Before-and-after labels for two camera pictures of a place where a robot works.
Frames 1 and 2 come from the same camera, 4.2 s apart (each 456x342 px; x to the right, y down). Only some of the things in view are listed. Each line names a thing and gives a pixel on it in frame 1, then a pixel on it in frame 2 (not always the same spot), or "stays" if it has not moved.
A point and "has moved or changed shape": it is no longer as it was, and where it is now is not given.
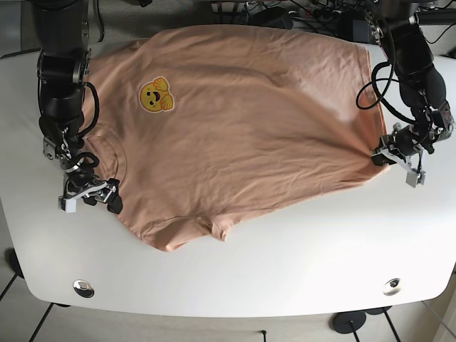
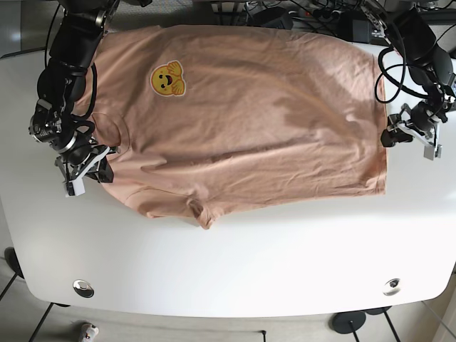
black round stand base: x=348 y=322 stays
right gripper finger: x=380 y=159 → x=390 y=137
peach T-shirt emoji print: x=205 y=127 has moved or changed shape
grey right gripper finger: x=115 y=206 → x=102 y=172
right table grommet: x=392 y=287 stays
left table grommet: x=84 y=288 stays
